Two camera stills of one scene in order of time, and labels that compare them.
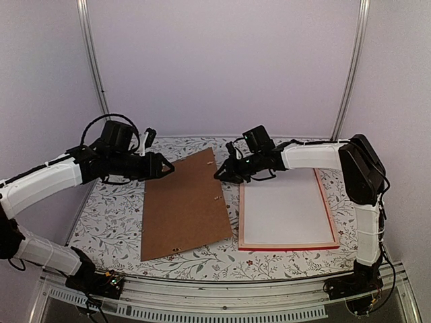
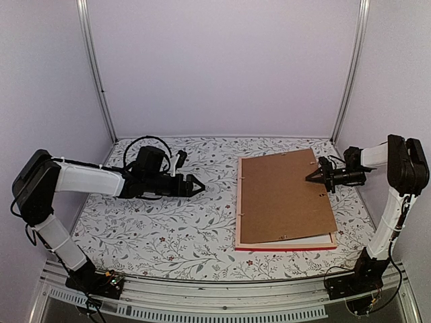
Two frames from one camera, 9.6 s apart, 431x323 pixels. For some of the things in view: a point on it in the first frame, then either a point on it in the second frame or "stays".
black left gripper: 153,167 to 187,192
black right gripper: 227,175 to 326,173
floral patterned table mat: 109,230 stays
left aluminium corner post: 86,23 stays
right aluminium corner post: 363,23 stays
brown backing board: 184,208 to 277,201
